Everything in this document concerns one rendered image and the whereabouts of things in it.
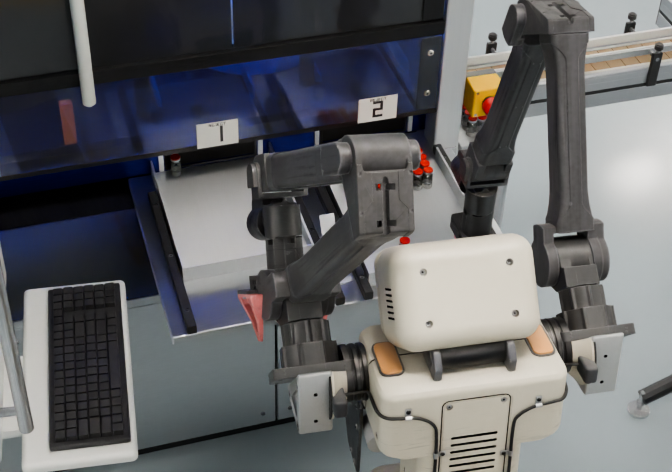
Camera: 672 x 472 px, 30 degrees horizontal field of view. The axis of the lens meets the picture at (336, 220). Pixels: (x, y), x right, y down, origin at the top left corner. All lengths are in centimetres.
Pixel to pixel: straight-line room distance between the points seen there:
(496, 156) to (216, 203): 65
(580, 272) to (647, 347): 172
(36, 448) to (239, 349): 83
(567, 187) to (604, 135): 243
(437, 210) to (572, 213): 68
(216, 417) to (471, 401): 143
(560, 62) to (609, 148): 240
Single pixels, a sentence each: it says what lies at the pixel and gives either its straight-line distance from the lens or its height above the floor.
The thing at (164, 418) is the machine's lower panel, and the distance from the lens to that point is 310.
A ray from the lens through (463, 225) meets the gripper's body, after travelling 236.
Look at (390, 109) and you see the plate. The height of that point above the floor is 101.
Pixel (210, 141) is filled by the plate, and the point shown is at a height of 100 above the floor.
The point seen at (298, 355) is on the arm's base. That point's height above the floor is 122.
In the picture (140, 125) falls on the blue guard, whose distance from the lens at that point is 250.
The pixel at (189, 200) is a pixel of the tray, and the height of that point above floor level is 88.
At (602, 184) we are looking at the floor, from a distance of 416.
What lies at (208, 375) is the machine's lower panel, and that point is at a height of 31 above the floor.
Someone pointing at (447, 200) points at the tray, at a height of 88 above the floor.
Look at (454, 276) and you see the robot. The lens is 174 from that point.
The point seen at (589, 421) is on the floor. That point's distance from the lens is 342.
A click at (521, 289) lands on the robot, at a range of 177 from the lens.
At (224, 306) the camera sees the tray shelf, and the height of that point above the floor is 88.
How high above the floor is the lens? 255
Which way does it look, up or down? 41 degrees down
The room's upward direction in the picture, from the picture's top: 2 degrees clockwise
